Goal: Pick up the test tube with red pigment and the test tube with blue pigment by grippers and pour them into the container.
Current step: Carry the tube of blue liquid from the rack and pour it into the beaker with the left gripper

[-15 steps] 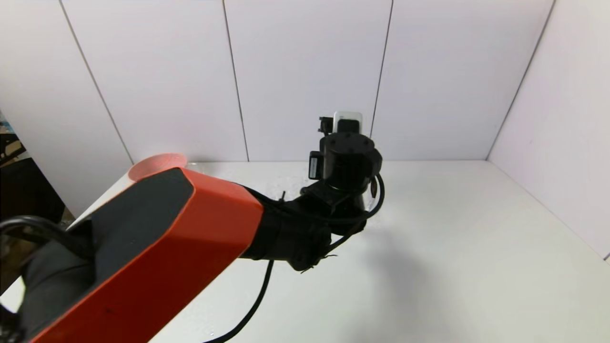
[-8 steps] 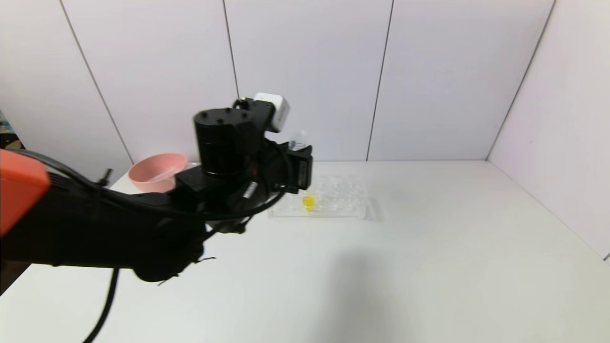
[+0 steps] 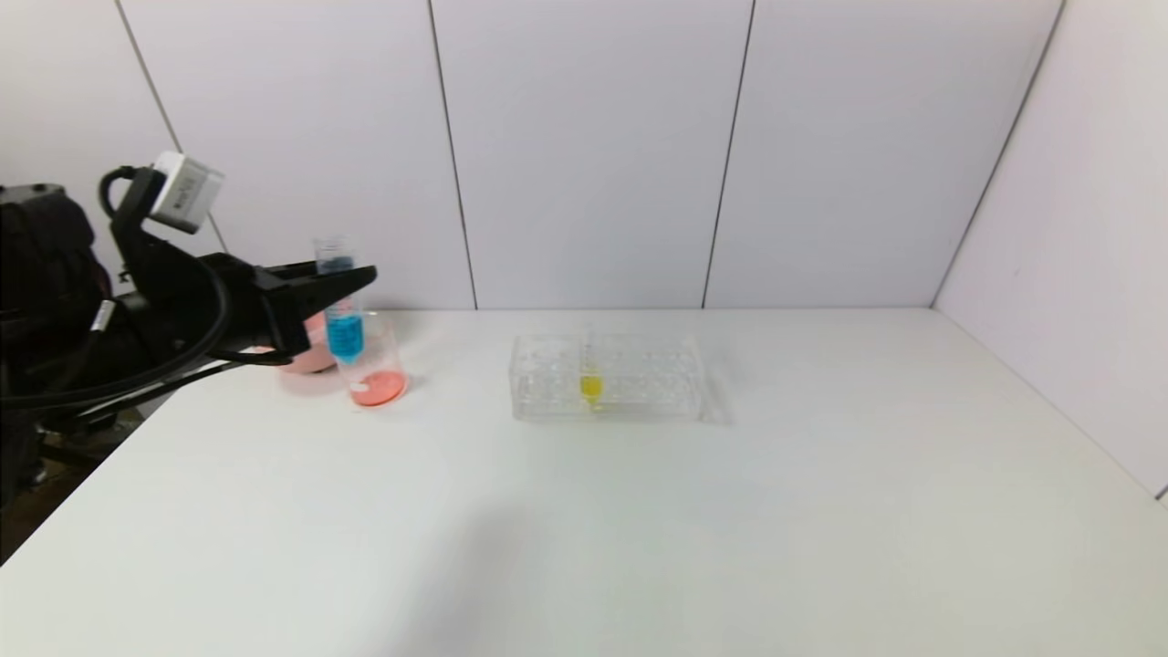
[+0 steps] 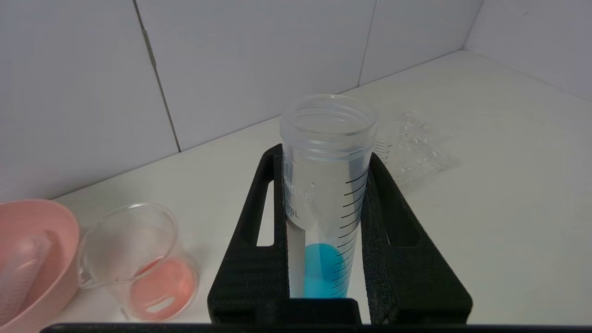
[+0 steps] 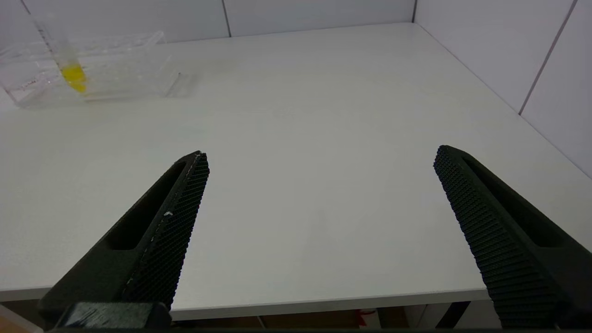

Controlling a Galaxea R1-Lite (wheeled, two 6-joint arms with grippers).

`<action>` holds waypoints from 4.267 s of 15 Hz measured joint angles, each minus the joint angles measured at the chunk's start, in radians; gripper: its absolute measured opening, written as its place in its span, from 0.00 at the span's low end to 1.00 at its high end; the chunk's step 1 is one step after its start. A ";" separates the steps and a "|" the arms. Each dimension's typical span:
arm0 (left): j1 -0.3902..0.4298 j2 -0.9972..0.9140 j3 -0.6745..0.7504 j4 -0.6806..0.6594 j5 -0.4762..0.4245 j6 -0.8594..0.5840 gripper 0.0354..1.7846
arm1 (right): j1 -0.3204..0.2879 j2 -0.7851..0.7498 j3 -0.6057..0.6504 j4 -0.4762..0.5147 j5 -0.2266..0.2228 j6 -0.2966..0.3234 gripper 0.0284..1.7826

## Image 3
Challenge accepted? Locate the clear acrylic test tube rack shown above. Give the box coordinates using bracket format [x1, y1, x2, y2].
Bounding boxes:
[509, 333, 705, 422]

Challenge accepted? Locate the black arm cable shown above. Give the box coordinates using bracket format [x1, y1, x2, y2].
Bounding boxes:
[0, 260, 295, 413]

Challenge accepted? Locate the clear glass beaker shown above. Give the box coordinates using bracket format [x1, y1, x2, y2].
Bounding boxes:
[328, 310, 410, 410]

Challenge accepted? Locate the pink plastic bowl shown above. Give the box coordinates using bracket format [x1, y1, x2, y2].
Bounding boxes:
[272, 310, 340, 376]

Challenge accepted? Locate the test tube with yellow pigment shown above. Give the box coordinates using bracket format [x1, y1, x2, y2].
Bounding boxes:
[578, 321, 605, 410]

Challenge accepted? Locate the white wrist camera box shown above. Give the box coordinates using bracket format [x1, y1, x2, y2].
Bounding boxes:
[149, 152, 226, 235]

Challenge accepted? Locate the test tube with blue pigment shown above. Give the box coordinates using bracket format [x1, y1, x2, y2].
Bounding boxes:
[313, 235, 367, 366]

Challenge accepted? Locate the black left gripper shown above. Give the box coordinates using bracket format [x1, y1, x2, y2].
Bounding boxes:
[114, 253, 378, 368]

